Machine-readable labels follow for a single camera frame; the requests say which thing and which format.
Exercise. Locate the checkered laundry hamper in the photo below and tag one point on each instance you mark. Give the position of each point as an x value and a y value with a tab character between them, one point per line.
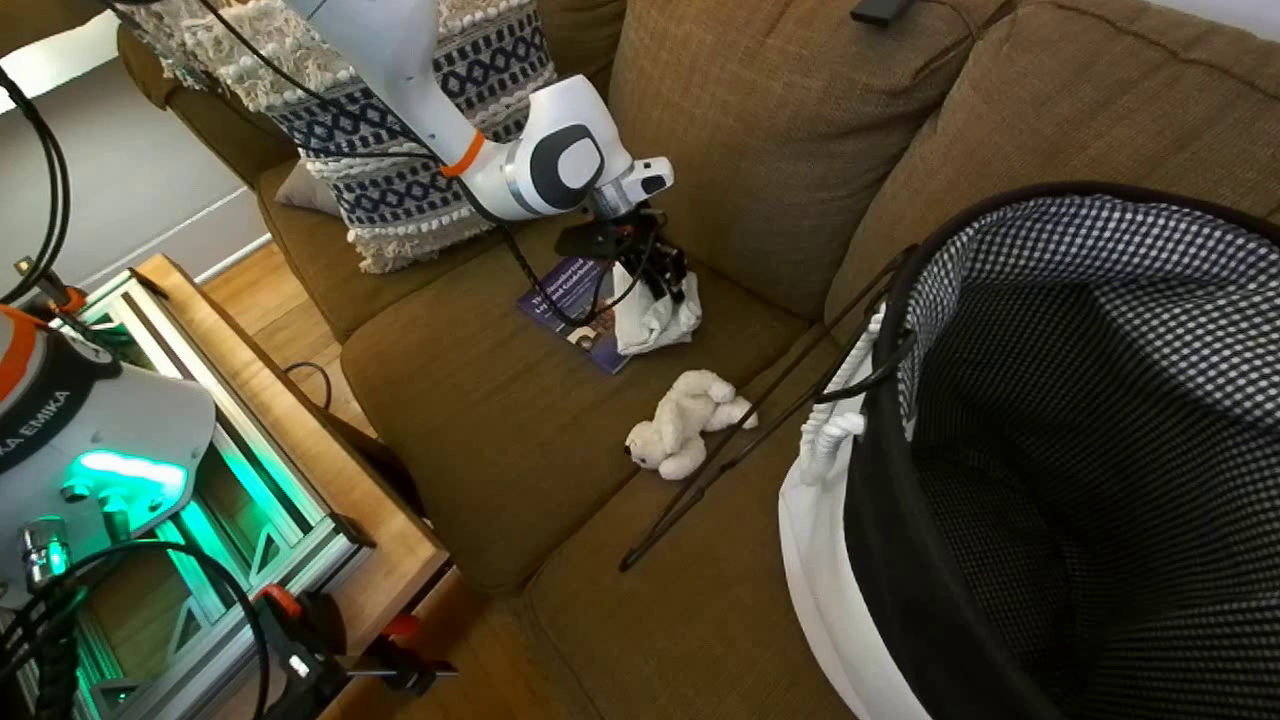
1080	450

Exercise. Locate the plain grey cushion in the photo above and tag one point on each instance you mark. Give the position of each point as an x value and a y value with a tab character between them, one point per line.
305	190

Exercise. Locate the brown fabric sofa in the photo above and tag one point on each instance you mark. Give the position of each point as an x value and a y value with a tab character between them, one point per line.
760	130

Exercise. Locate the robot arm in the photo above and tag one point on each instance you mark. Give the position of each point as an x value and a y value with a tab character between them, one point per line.
410	60

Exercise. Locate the black remote control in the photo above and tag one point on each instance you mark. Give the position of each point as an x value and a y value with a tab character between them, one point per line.
880	10

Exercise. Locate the patterned tasselled cushion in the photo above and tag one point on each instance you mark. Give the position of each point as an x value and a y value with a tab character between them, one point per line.
400	190

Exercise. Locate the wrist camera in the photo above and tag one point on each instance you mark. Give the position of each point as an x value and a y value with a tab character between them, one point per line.
590	240

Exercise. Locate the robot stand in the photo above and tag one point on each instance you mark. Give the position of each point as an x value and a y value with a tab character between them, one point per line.
330	500

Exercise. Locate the black and orange clamp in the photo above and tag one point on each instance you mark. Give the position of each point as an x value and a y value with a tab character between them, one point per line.
310	650

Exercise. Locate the white towel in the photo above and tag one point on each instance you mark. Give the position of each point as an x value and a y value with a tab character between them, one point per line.
652	322

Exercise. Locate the purple book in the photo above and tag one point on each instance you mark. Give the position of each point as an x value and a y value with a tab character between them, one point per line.
560	300

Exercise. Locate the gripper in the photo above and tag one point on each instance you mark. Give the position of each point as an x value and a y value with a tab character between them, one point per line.
662	262

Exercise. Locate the white teddy bear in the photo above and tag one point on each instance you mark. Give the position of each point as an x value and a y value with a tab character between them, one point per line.
685	420

